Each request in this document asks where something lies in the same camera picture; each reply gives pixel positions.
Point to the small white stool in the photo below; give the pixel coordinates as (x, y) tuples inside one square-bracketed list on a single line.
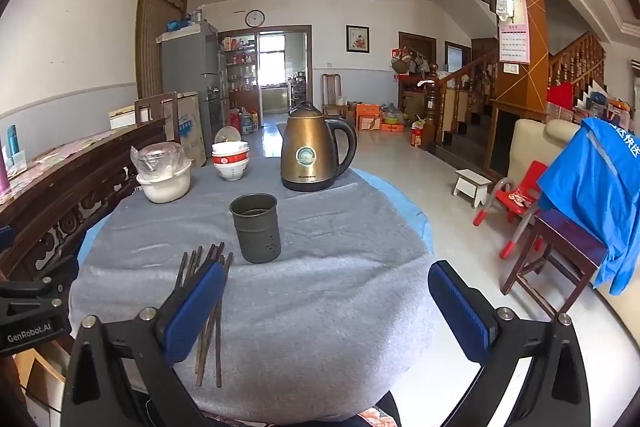
[(472, 184)]

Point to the framed wall picture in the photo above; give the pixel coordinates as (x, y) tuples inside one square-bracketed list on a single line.
[(357, 39)]

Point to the metal kitchen rack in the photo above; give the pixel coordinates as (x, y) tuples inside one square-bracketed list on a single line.
[(297, 92)]

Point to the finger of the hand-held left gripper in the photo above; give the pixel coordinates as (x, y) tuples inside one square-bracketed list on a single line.
[(45, 279), (6, 238)]

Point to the brown wooden pillar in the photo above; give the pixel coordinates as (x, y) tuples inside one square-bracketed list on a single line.
[(520, 82)]

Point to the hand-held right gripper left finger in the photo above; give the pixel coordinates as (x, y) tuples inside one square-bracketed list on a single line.
[(192, 312)]

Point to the blue table cover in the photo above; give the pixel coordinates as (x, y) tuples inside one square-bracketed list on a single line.
[(400, 202)]

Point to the small clear container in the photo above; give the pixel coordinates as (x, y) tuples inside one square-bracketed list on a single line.
[(19, 162)]

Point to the blue water jug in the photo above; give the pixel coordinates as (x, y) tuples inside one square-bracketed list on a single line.
[(247, 123)]

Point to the large white bowl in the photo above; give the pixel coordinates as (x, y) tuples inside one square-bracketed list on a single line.
[(165, 192)]

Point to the red child chair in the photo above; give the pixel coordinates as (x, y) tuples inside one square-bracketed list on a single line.
[(522, 194)]

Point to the floral printed table cover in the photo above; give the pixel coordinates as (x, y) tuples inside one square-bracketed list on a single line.
[(50, 157)]

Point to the dark wooden chair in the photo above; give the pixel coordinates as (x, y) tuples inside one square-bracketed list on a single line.
[(156, 107)]

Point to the wooden stair railing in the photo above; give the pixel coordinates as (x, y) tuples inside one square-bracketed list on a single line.
[(475, 72)]

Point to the dark wooden stool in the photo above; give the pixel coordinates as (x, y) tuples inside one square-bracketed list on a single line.
[(570, 237)]

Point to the orange cardboard box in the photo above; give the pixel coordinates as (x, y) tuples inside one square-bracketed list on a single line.
[(369, 117)]

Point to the bronze electric kettle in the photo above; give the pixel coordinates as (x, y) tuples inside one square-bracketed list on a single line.
[(305, 157)]

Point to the blue jacket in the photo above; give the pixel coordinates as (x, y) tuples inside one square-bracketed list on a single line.
[(590, 187)]

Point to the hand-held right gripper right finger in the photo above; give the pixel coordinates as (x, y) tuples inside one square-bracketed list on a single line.
[(460, 307)]

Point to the wooden pantry shelf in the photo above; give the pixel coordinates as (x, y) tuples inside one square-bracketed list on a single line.
[(240, 72)]

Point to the teal bottle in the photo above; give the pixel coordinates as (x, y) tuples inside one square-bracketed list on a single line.
[(12, 139)]

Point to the white printed cardboard box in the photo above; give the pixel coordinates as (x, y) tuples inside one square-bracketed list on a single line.
[(192, 127)]

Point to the grey refrigerator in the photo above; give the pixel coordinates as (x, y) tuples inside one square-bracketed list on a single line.
[(185, 62)]

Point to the blue plastic container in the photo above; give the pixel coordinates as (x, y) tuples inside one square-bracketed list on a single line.
[(177, 26)]

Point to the dark metal chopstick holder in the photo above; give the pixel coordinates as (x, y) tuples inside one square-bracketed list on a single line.
[(257, 232)]

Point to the round wall clock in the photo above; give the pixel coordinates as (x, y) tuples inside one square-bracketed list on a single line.
[(254, 18)]

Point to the wall calendar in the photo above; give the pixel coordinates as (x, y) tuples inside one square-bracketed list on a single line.
[(515, 37)]

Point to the bundle of dark chopsticks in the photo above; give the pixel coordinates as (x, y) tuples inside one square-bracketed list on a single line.
[(218, 347)]

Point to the light wooden chair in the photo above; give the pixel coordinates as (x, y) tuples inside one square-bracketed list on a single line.
[(331, 87)]

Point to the grey tablecloth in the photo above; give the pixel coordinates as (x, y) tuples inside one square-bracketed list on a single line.
[(325, 307)]

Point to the pink bottle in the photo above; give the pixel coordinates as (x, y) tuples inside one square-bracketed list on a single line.
[(4, 177)]

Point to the white chest freezer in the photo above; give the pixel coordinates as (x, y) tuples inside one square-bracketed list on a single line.
[(122, 117)]

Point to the dark carved wooden bench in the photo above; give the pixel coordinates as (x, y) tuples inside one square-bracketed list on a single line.
[(65, 192)]

